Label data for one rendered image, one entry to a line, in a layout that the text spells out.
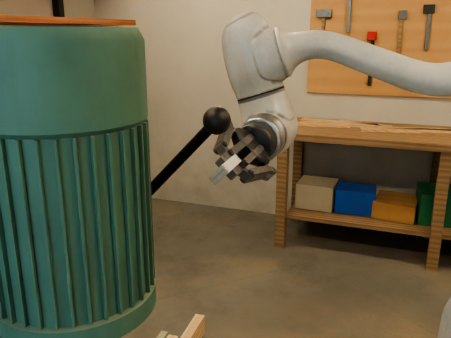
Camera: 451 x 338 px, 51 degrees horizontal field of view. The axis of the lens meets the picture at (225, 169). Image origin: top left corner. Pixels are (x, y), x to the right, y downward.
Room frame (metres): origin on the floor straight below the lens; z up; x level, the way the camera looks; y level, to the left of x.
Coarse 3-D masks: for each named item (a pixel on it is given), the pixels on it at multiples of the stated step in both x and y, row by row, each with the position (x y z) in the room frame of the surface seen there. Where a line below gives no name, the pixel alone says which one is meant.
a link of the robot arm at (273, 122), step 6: (258, 114) 0.92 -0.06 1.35; (264, 114) 0.92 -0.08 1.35; (252, 120) 0.88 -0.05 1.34; (258, 120) 0.88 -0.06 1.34; (264, 120) 0.88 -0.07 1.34; (270, 120) 0.88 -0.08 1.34; (276, 120) 0.90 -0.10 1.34; (270, 126) 0.87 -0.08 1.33; (276, 126) 0.87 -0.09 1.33; (282, 126) 0.90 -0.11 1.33; (276, 132) 0.87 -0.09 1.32; (282, 132) 0.88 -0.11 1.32; (282, 138) 0.87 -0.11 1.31; (282, 144) 0.87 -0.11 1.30; (276, 150) 0.87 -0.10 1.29
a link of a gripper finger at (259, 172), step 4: (252, 168) 0.72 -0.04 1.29; (256, 168) 0.73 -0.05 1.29; (260, 168) 0.75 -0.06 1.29; (264, 168) 0.76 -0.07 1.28; (268, 168) 0.77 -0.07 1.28; (272, 168) 0.79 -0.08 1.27; (248, 172) 0.71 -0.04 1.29; (252, 172) 0.71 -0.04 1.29; (256, 172) 0.72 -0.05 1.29; (260, 172) 0.73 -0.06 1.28; (264, 172) 0.75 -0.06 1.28; (268, 172) 0.77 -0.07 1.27; (272, 172) 0.78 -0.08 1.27; (276, 172) 0.78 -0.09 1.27; (252, 176) 0.72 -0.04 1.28; (256, 176) 0.74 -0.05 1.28; (260, 176) 0.76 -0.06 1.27; (264, 176) 0.78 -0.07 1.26; (240, 180) 0.72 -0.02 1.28; (248, 180) 0.72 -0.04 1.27; (252, 180) 0.74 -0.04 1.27
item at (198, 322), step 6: (198, 318) 0.85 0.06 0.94; (204, 318) 0.85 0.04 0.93; (192, 324) 0.83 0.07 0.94; (198, 324) 0.83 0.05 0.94; (204, 324) 0.85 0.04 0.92; (186, 330) 0.81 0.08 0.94; (192, 330) 0.81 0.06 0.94; (198, 330) 0.82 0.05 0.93; (204, 330) 0.85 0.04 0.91; (186, 336) 0.79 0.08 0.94; (192, 336) 0.79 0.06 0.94; (198, 336) 0.82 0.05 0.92
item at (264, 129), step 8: (240, 128) 0.83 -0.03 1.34; (248, 128) 0.85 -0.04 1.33; (256, 128) 0.84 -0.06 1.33; (264, 128) 0.84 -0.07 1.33; (232, 136) 0.82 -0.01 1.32; (240, 136) 0.80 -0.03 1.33; (256, 136) 0.84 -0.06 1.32; (264, 136) 0.83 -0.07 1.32; (272, 136) 0.84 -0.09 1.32; (248, 144) 0.79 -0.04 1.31; (256, 144) 0.82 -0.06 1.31; (264, 144) 0.83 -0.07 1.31; (272, 144) 0.83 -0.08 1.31; (240, 152) 0.79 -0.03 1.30; (248, 152) 0.79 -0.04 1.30; (264, 152) 0.82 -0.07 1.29; (272, 152) 0.84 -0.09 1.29; (256, 160) 0.79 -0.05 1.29; (264, 160) 0.80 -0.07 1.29
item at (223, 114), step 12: (216, 108) 0.57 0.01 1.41; (204, 120) 0.57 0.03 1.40; (216, 120) 0.56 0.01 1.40; (228, 120) 0.57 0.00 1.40; (204, 132) 0.58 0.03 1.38; (216, 132) 0.57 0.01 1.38; (192, 144) 0.58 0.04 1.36; (180, 156) 0.59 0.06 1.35; (168, 168) 0.59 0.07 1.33; (156, 180) 0.60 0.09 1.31
